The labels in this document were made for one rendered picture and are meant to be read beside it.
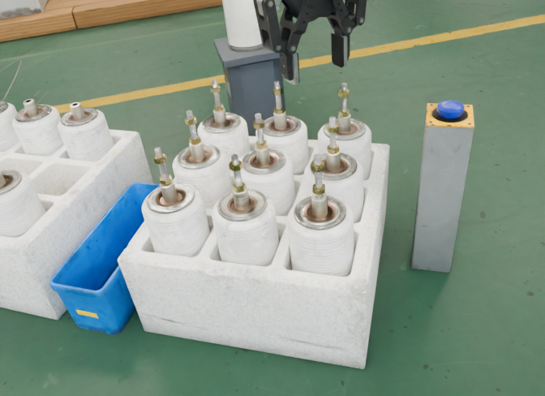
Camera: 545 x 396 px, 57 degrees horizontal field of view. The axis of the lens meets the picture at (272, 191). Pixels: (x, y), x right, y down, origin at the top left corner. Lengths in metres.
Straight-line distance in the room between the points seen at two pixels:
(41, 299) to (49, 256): 0.08
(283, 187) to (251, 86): 0.39
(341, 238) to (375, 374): 0.25
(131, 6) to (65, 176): 1.54
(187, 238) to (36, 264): 0.29
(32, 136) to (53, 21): 1.49
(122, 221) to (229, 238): 0.39
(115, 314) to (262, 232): 0.33
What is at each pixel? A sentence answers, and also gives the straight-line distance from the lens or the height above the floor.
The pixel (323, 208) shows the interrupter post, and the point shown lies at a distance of 0.71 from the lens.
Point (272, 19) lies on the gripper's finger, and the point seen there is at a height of 0.55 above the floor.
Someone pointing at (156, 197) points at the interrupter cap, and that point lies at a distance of 0.81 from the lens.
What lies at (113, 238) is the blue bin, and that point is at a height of 0.06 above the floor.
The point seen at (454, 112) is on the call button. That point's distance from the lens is 0.82.
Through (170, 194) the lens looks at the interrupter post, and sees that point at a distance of 0.78.
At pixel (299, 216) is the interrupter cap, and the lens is 0.72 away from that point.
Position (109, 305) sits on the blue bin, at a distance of 0.92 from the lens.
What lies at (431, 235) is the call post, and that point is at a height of 0.09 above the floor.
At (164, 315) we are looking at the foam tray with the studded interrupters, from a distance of 0.89.
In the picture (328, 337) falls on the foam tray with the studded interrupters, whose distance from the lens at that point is 0.80.
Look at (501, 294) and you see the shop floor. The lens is 0.99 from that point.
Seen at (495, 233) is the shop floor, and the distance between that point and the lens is 1.11.
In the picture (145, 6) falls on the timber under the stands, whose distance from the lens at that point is 2.57.
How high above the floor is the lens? 0.71
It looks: 37 degrees down
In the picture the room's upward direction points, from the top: 7 degrees counter-clockwise
